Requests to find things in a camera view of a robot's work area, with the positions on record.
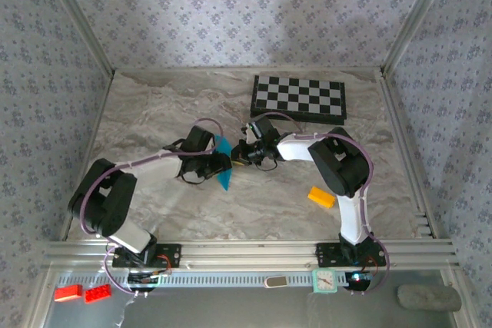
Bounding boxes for aluminium side rail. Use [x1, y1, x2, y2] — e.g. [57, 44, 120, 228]
[378, 70, 439, 239]
[61, 70, 116, 240]

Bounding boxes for yellow toy block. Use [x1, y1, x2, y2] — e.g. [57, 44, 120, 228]
[307, 186, 337, 210]

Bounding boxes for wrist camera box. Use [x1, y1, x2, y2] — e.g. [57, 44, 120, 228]
[242, 114, 276, 144]
[185, 124, 216, 153]

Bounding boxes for grey stone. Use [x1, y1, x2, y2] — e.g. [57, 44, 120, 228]
[397, 283, 462, 313]

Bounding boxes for black grey chessboard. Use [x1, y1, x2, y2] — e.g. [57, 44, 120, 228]
[250, 75, 348, 126]

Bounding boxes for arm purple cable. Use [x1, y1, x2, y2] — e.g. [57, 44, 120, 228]
[78, 118, 224, 298]
[251, 111, 391, 297]

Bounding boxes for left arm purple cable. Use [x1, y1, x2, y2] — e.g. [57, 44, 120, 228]
[78, 118, 224, 298]

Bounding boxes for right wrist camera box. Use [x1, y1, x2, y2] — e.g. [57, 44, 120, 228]
[242, 114, 276, 144]

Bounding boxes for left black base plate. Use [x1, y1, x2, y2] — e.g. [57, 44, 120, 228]
[111, 243, 182, 270]

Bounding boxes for aluminium frame post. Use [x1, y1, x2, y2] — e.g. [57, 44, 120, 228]
[38, 0, 116, 75]
[382, 0, 458, 75]

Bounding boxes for right gripper thin black wire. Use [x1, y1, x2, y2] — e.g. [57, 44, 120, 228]
[255, 153, 278, 172]

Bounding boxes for teal square clock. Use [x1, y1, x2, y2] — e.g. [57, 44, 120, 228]
[311, 267, 339, 294]

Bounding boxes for left aluminium side rail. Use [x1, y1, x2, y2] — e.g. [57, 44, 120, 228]
[61, 70, 116, 240]

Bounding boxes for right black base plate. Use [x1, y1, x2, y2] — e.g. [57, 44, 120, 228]
[315, 242, 387, 267]

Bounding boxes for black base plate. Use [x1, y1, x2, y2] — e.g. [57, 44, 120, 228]
[111, 243, 182, 270]
[315, 242, 387, 267]

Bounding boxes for perforated grey cable tray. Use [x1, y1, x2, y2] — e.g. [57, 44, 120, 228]
[55, 270, 370, 289]

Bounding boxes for small grey oval pad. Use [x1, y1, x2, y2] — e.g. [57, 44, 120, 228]
[264, 275, 288, 290]

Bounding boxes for studded red toy brick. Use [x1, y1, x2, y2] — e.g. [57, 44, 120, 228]
[84, 283, 113, 304]

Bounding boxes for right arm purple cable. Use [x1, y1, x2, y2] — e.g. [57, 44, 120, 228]
[251, 111, 391, 297]

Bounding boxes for gripper thin black wire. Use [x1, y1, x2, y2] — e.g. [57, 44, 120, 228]
[255, 153, 278, 172]
[180, 168, 207, 186]

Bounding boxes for smooth red toy brick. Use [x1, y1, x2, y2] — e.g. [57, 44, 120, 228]
[54, 284, 84, 303]

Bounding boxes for left aluminium frame post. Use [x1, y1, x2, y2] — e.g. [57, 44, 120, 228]
[38, 0, 116, 75]

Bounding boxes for right aluminium frame post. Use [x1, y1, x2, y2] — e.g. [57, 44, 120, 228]
[382, 0, 458, 75]

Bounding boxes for left gripper thin black wire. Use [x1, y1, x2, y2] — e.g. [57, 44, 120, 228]
[180, 168, 207, 186]

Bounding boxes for blue cloth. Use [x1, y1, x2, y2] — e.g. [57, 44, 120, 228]
[212, 134, 236, 191]

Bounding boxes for thin aluminium rear rail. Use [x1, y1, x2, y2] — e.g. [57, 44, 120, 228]
[113, 66, 385, 74]

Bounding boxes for wide aluminium mounting rail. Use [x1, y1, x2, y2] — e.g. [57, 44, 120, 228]
[41, 239, 460, 270]

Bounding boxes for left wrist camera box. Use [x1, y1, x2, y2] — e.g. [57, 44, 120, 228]
[185, 124, 216, 153]

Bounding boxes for right aluminium side rail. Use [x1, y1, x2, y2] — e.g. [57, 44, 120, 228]
[378, 70, 439, 239]

